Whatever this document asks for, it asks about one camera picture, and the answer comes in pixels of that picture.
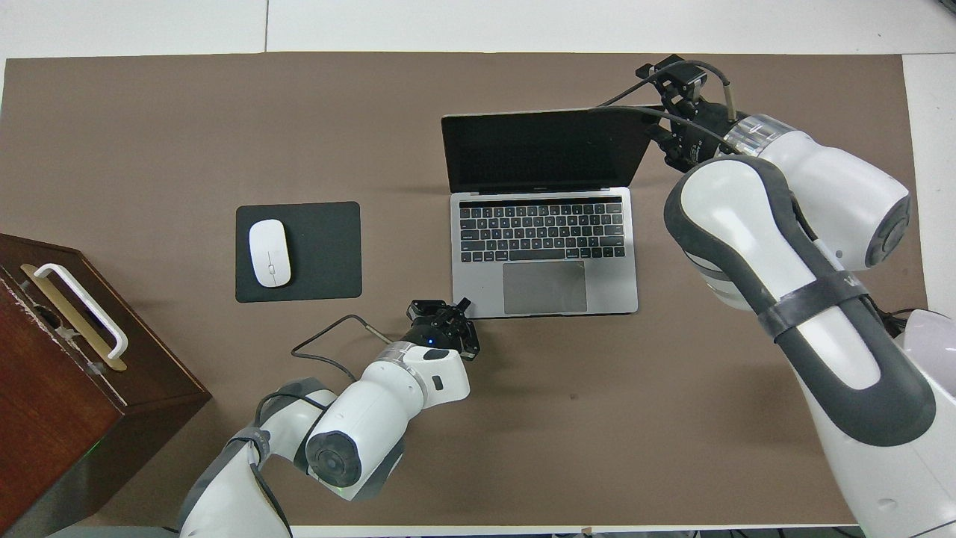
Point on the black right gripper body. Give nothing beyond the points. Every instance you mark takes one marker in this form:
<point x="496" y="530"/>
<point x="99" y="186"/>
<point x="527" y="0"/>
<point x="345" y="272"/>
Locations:
<point x="698" y="127"/>

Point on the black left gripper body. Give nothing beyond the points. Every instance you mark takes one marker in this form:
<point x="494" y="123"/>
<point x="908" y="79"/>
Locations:
<point x="437" y="332"/>

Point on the silver Apple laptop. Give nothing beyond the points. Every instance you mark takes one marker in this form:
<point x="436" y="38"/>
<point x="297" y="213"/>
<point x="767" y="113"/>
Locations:
<point x="545" y="288"/>

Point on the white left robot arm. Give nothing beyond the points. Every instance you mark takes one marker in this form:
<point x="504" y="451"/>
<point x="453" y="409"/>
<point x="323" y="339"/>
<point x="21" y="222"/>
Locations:
<point x="366" y="426"/>

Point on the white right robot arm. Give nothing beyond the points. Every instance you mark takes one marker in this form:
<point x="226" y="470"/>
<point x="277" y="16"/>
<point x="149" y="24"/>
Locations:
<point x="747" y="232"/>

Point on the black mouse pad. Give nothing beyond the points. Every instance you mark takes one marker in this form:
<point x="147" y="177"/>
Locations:
<point x="325" y="250"/>

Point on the white computer mouse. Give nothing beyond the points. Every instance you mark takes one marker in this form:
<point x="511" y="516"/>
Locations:
<point x="269" y="252"/>

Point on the brown table mat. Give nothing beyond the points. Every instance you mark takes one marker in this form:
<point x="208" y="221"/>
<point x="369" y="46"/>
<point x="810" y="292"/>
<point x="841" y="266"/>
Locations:
<point x="224" y="119"/>

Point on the white desk lamp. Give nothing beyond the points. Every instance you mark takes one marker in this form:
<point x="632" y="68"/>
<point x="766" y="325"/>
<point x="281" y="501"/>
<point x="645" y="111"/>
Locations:
<point x="933" y="340"/>

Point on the dark brown wooden box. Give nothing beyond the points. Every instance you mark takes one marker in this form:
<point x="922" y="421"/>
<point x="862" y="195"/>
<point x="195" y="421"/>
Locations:
<point x="52" y="418"/>

